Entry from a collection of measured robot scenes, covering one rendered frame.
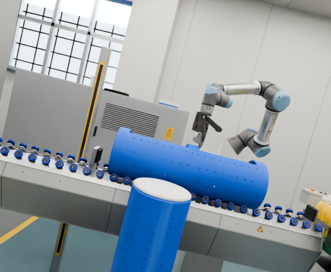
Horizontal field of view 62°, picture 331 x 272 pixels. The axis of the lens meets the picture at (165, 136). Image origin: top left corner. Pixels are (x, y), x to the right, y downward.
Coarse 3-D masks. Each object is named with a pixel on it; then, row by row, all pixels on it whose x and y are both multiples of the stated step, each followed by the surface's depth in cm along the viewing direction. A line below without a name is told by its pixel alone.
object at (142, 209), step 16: (128, 208) 123; (144, 208) 115; (160, 208) 114; (176, 208) 116; (128, 224) 120; (144, 224) 115; (160, 224) 115; (176, 224) 118; (128, 240) 119; (144, 240) 115; (160, 240) 116; (176, 240) 121; (128, 256) 118; (144, 256) 116; (160, 256) 117
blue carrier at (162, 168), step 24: (120, 144) 146; (144, 144) 148; (168, 144) 152; (120, 168) 147; (144, 168) 146; (168, 168) 146; (192, 168) 147; (216, 168) 148; (240, 168) 151; (264, 168) 154; (192, 192) 153; (216, 192) 150; (240, 192) 149; (264, 192) 149
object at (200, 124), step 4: (200, 112) 156; (196, 116) 158; (200, 116) 157; (204, 116) 160; (196, 120) 158; (200, 120) 157; (204, 120) 157; (196, 124) 156; (200, 124) 155; (204, 124) 155; (208, 124) 157; (192, 128) 158; (196, 128) 156; (200, 128) 156; (204, 128) 155
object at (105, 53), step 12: (108, 48) 182; (108, 60) 186; (96, 72) 184; (96, 84) 184; (96, 96) 185; (96, 108) 187; (84, 120) 187; (84, 132) 187; (84, 144) 188; (84, 156) 189; (60, 228) 193; (60, 240) 194; (60, 252) 195; (60, 264) 200
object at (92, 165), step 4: (96, 148) 154; (100, 148) 161; (92, 152) 154; (96, 152) 154; (100, 152) 158; (92, 156) 154; (96, 156) 154; (100, 156) 161; (92, 160) 154; (96, 160) 155; (92, 164) 154; (96, 164) 163; (92, 168) 155; (92, 172) 157
